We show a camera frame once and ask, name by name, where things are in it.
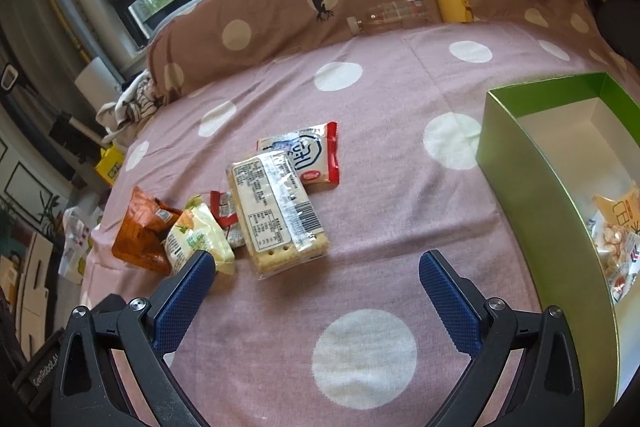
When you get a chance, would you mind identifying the orange brown snack packet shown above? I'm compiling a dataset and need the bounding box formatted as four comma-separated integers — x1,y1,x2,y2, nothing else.
110,186,184,276

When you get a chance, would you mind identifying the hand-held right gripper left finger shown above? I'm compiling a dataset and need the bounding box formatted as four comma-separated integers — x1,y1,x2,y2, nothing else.
50,250,216,427

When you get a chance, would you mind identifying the small red snack packet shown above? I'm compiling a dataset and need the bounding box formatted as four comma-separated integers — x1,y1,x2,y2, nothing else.
209,190,247,249

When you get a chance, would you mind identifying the brown polka dot pillow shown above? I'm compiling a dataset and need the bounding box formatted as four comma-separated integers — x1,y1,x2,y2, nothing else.
145,0,601,104

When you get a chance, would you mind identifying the white paper bag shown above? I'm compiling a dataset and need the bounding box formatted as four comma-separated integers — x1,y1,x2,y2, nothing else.
59,206,102,284

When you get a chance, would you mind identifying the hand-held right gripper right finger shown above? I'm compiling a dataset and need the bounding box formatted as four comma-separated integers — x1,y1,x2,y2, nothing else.
418,249,586,427

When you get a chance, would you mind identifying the clear plastic bottle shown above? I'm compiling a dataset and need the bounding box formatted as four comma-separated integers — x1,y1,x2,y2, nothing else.
347,0,432,36

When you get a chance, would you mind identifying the orange yellow snack packet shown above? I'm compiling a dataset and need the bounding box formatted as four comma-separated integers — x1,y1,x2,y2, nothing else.
592,186,640,233

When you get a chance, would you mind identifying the white red snack packet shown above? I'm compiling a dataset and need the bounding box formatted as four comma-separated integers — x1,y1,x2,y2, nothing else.
256,122,341,190

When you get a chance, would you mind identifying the white paper roll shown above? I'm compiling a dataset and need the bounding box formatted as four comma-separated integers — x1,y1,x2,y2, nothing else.
74,57,124,114

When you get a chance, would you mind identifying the pale yellow green snack packet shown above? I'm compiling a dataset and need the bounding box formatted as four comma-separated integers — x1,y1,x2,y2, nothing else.
163,194,236,276

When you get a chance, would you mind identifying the green cardboard box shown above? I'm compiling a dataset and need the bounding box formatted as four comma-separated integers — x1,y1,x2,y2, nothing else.
475,72,640,427

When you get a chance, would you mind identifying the pink polka dot bedsheet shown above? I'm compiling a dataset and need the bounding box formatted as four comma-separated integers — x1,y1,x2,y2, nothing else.
75,19,640,427

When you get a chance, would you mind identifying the yellow carton box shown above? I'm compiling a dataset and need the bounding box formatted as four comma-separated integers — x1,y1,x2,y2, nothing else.
94,144,127,186

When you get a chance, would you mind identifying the clear cracker pack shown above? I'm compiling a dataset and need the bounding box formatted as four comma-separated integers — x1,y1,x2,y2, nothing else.
226,150,331,281

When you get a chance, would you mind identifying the blue white popcorn packet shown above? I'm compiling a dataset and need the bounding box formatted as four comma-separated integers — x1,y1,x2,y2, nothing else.
589,219,640,304

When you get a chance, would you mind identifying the black stand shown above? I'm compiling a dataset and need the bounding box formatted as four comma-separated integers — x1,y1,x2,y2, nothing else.
0,64,103,180

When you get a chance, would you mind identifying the white striped cloth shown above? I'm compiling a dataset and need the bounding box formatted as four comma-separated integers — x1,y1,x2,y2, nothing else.
97,71,167,144

